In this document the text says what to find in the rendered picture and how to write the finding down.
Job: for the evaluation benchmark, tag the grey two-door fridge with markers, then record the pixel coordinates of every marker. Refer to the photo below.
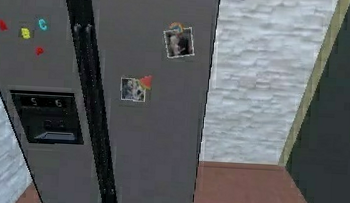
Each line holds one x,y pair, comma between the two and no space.
154,138

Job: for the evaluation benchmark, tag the photo with red triangle magnet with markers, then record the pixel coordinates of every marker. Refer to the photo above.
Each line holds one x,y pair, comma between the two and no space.
133,89

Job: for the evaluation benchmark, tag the small red letter magnet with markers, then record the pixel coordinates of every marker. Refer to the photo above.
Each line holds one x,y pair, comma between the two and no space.
39,51

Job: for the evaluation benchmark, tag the cyan letter magnet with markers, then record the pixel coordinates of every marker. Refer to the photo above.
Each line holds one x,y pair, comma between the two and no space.
42,24

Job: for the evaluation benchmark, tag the dark green cabinet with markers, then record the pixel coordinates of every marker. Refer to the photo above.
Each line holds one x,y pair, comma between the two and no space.
335,131

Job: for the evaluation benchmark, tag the yellow letter magnet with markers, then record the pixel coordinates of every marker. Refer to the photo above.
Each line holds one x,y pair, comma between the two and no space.
25,33

